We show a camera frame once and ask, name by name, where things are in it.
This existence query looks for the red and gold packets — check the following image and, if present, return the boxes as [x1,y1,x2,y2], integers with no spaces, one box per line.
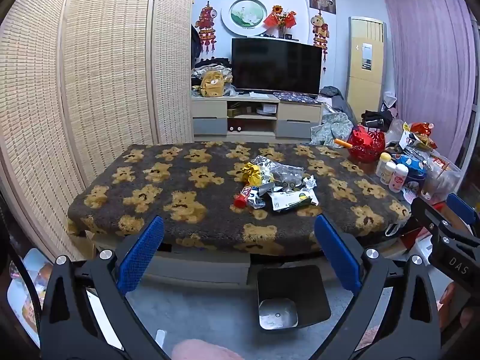
[409,122,437,151]

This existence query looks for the woven folding screen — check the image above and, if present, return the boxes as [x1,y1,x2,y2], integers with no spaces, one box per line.
[0,0,196,267]

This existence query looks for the red hanging ornament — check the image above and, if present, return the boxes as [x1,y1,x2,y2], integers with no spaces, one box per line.
[310,14,331,72]
[197,0,218,55]

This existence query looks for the large clear plastic bag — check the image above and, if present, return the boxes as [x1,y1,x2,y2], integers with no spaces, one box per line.
[424,154,462,201]

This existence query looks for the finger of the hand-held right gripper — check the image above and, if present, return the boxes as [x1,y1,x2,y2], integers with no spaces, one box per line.
[410,197,480,251]
[447,193,480,233]

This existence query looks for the beige and grey TV cabinet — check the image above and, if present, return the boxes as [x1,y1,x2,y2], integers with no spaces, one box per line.
[191,95,324,144]

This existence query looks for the red and silver stick wrapper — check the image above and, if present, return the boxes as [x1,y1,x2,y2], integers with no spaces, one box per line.
[233,184,269,209]

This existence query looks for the pile of clothes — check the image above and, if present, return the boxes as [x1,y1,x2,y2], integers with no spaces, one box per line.
[190,58,235,98]

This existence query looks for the round white wall plaque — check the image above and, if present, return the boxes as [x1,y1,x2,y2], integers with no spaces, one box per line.
[220,0,269,38]

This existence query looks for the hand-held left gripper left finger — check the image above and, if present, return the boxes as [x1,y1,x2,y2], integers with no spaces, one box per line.
[39,215,169,360]

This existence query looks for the yellow backpack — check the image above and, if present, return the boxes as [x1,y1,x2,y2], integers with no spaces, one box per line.
[200,70,226,99]

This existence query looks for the white bottle with red label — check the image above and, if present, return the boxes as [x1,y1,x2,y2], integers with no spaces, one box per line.
[389,164,409,194]

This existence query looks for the blue tin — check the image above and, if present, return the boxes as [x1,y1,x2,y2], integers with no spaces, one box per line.
[397,154,428,196]

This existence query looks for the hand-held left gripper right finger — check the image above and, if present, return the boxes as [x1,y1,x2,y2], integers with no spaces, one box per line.
[311,214,441,360]

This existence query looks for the red basket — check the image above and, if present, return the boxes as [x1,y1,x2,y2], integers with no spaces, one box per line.
[347,125,386,163]

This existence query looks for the beige standing air conditioner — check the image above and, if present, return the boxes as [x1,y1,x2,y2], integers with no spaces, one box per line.
[345,16,388,110]

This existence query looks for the black bag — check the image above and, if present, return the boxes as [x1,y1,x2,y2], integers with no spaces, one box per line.
[362,110,394,133]

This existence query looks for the silver foil wrapper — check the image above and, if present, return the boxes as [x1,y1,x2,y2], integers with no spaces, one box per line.
[252,155,278,169]

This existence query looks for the pale grey fluffy rug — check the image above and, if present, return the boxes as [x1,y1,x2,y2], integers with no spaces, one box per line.
[124,266,376,360]

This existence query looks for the camouflage cloth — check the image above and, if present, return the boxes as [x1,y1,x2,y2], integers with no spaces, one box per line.
[310,112,355,147]

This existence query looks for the blue patterned cloth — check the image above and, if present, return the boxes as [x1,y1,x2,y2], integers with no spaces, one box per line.
[274,92,316,104]

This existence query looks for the brown bear-print blanket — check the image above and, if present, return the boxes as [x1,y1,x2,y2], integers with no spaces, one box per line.
[67,142,411,256]

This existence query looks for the black trash bin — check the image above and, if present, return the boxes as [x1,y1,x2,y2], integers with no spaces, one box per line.
[257,265,332,331]

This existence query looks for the plastic bag of packets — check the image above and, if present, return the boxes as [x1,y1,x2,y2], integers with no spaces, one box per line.
[7,247,53,346]

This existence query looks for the grey low table frame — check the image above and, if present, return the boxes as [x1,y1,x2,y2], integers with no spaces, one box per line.
[90,238,327,286]

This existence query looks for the black television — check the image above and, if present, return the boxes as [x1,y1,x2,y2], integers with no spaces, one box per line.
[230,37,324,96]

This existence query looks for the dark grey clothes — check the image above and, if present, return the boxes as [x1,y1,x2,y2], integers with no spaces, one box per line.
[319,85,353,121]

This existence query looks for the sunflower and red bouquet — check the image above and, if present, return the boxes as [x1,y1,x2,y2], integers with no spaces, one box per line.
[262,4,298,39]

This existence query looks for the purple curtain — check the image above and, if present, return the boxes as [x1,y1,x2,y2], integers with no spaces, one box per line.
[379,0,477,162]

